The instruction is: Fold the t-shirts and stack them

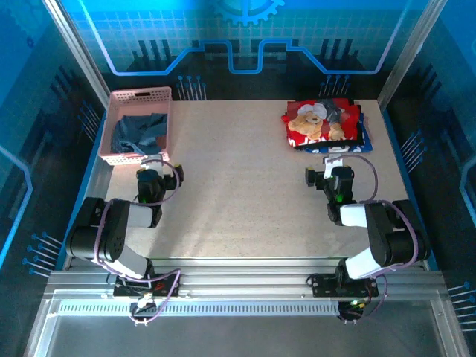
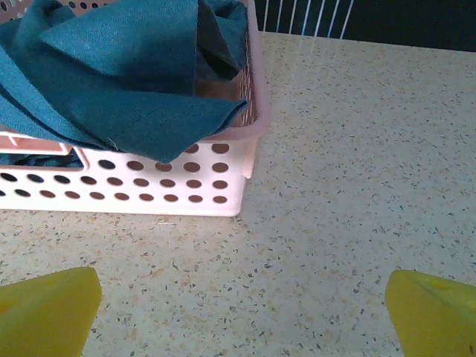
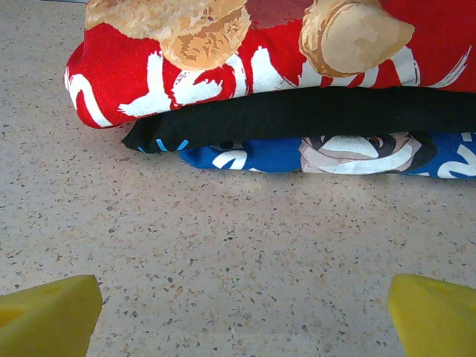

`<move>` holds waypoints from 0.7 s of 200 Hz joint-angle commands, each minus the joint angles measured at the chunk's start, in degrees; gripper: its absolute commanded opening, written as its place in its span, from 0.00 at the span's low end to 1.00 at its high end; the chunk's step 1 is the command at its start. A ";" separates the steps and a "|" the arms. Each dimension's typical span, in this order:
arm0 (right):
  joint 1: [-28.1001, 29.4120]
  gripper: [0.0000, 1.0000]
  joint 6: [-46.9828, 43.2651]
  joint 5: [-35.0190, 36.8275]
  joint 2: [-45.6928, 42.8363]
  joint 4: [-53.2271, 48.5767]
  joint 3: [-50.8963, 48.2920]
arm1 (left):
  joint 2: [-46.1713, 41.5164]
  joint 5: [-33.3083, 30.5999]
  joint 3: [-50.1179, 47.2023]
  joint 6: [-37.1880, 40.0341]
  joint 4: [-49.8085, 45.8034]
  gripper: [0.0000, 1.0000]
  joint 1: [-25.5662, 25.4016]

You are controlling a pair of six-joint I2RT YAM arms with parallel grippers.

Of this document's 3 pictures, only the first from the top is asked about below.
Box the blue-grey t-shirt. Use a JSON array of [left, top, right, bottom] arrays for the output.
[[110, 113, 169, 155]]

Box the red teddy bear t-shirt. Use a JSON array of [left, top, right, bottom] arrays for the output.
[[281, 98, 361, 149]]

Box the pink plastic basket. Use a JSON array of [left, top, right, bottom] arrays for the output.
[[98, 86, 174, 167]]

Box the small connector board with lights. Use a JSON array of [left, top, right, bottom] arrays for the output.
[[337, 297, 370, 324]]

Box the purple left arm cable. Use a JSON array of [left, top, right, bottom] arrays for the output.
[[94, 158, 182, 271]]

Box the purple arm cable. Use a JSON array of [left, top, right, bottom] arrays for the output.
[[94, 158, 182, 271], [336, 154, 421, 276]]

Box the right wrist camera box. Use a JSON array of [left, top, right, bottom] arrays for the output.
[[322, 155, 345, 179]]

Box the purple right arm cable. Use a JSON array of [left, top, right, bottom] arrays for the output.
[[336, 154, 421, 276]]

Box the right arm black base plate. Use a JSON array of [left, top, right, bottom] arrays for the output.
[[310, 273, 380, 298]]

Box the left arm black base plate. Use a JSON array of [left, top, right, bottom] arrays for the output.
[[111, 273, 182, 298]]

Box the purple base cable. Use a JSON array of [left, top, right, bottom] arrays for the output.
[[349, 274, 390, 324], [129, 269, 183, 325]]

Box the aluminium frame rail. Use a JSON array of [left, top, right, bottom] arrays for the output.
[[48, 256, 447, 300]]

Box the aluminium frame post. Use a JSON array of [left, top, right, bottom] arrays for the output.
[[41, 0, 112, 109], [376, 0, 447, 109]]

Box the slotted white cable duct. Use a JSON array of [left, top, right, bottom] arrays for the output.
[[57, 300, 341, 318]]

